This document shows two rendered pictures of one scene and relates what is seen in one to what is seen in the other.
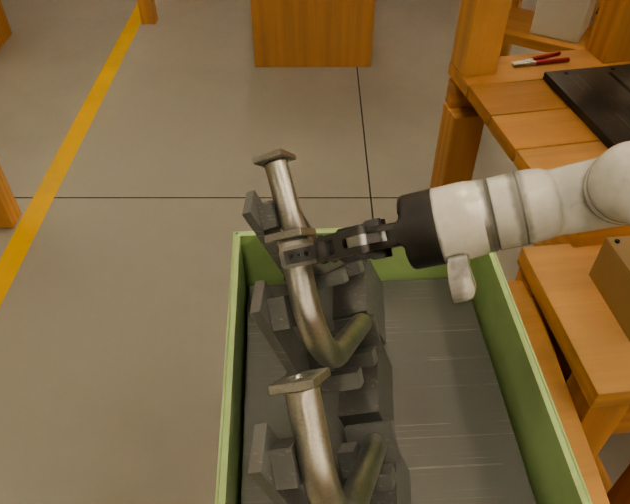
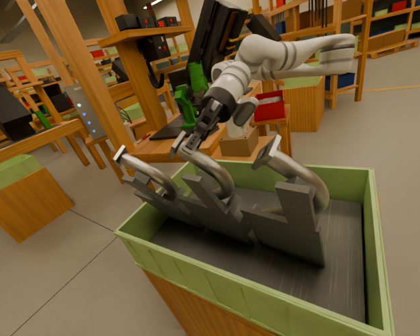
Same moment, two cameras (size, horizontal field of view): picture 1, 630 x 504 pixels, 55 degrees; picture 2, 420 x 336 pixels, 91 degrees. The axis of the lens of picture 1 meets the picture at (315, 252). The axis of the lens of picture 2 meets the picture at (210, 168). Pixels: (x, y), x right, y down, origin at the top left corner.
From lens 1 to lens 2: 0.43 m
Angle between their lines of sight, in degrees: 41
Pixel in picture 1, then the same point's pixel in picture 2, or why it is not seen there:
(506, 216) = (240, 75)
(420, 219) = (221, 91)
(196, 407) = not seen: outside the picture
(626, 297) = (239, 147)
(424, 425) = not seen: hidden behind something
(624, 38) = (159, 121)
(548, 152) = not seen: hidden behind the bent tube
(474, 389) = (244, 195)
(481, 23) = (119, 134)
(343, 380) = (235, 201)
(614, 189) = (256, 47)
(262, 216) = (139, 179)
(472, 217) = (233, 80)
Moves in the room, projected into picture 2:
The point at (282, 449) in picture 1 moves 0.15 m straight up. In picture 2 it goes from (296, 179) to (291, 67)
